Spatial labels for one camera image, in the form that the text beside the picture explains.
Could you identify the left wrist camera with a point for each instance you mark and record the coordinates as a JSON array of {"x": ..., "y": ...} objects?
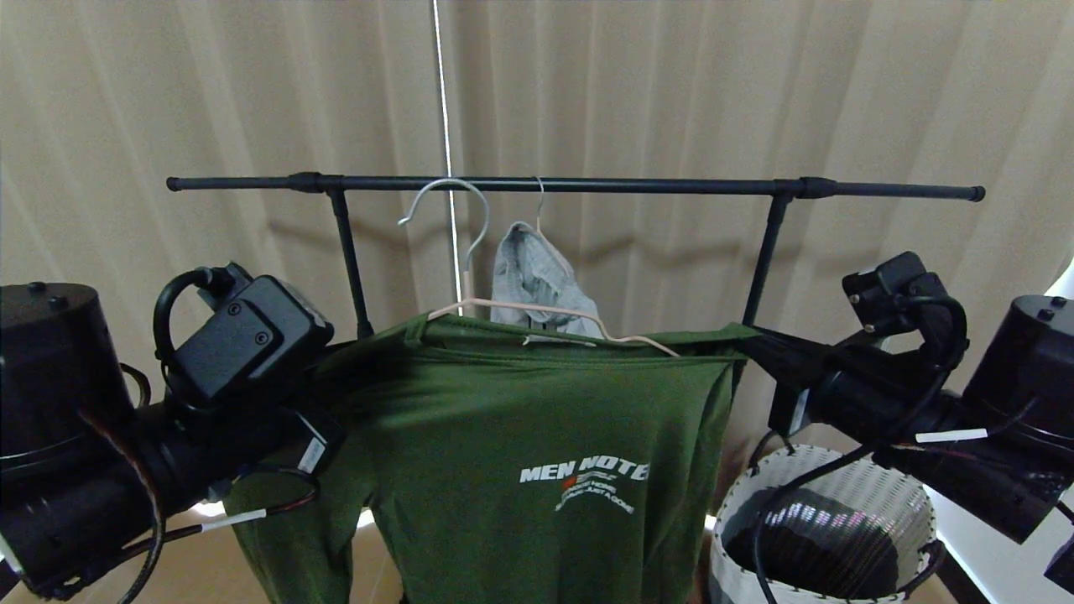
[{"x": 252, "y": 335}]

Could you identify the pale grey shorts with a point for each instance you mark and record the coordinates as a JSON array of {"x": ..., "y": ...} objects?
[{"x": 537, "y": 277}]

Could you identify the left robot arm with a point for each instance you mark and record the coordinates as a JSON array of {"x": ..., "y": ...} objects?
[{"x": 59, "y": 361}]

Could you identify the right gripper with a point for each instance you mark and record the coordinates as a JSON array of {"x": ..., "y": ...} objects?
[{"x": 864, "y": 398}]

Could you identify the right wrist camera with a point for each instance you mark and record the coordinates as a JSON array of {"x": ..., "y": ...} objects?
[{"x": 898, "y": 289}]

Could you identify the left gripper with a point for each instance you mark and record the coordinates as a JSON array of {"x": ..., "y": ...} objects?
[{"x": 243, "y": 445}]

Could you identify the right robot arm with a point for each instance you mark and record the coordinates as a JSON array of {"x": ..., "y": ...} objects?
[{"x": 1032, "y": 369}]

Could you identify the white laundry basket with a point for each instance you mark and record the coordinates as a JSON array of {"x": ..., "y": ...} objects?
[{"x": 847, "y": 478}]

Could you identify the green printed garment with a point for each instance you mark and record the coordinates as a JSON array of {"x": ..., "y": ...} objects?
[{"x": 503, "y": 419}]

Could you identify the beige curtain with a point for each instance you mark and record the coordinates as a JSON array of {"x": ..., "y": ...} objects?
[{"x": 210, "y": 101}]

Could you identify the pink clothes hanger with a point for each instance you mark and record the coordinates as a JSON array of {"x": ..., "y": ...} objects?
[
  {"x": 539, "y": 205},
  {"x": 537, "y": 309}
]

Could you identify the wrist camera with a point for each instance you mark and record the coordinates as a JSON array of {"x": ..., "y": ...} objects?
[
  {"x": 252, "y": 335},
  {"x": 898, "y": 289}
]

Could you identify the black clothes rack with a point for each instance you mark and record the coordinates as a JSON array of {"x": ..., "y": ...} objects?
[{"x": 629, "y": 184}]

